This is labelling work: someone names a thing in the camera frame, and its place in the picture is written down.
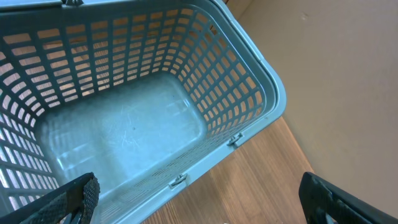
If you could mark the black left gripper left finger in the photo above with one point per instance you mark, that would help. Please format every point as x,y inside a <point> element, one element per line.
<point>74,202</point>

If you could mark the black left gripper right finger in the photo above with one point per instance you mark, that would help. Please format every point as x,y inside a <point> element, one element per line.
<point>323,202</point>

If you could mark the grey plastic basket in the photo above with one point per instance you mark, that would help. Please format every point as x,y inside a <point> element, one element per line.
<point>146,95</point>

